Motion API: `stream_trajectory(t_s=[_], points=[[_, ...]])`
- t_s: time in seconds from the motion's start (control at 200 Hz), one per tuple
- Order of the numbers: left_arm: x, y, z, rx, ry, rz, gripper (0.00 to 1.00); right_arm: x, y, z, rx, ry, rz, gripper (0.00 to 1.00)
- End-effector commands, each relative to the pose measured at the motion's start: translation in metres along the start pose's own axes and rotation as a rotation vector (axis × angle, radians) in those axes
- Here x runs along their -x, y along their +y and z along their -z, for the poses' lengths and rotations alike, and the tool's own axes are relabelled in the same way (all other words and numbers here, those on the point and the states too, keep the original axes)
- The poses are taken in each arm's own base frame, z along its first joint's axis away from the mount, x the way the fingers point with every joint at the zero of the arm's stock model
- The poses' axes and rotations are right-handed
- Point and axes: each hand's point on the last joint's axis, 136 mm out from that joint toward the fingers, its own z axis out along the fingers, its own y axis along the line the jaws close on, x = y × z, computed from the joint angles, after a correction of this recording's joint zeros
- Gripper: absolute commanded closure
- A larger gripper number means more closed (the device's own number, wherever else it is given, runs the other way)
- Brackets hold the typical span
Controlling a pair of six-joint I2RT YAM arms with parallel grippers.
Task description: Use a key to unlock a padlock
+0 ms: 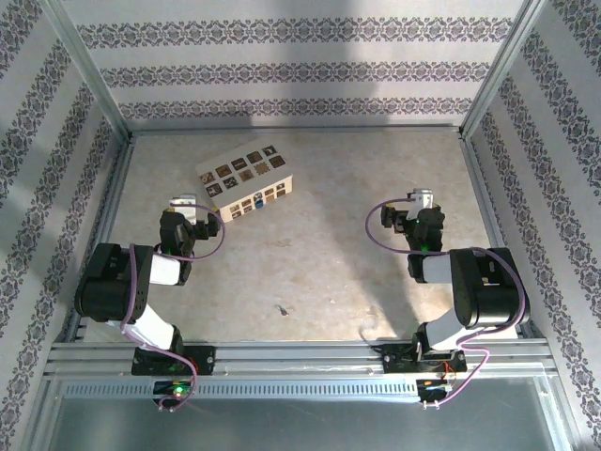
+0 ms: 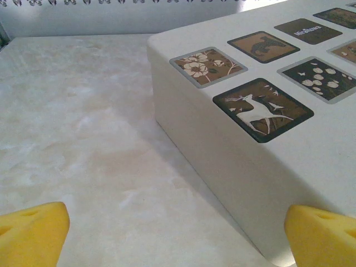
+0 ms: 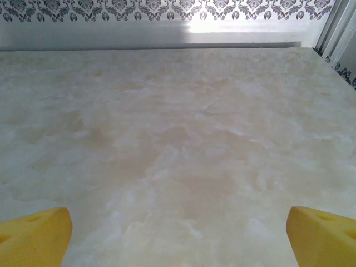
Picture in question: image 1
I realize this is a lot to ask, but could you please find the slotted grey cable duct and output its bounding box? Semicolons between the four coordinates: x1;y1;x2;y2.
59;377;542;401

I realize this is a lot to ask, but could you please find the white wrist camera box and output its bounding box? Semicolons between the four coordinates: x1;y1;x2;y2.
406;188;436;210
168;193;198;223

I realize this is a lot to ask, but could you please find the white box with picture tiles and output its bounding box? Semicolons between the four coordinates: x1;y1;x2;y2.
195;144;296;224

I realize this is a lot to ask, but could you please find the long triple aluminium frame rail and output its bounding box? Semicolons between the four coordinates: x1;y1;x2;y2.
43;339;559;378

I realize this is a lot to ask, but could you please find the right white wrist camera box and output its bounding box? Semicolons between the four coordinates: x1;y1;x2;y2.
406;188;436;210

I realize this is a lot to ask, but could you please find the aluminium frame post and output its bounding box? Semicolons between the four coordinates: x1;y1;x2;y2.
461;0;549;138
45;0;134;138

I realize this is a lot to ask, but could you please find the grey metal sheet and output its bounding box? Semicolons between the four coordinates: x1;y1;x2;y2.
21;375;581;451

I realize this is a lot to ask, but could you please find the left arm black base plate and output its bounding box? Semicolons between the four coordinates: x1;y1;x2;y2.
131;344;218;377

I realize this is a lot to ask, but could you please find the thin aluminium frame rail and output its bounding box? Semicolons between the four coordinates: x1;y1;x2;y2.
125;122;467;136

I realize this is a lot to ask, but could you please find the aluminium frame side rail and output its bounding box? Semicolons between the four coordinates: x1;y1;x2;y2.
65;133;137;343
458;132;548;342

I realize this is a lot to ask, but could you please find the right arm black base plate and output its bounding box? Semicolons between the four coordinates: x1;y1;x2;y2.
381;341;467;377

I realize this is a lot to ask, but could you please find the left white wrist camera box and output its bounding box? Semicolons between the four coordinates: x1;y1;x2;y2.
168;193;198;223

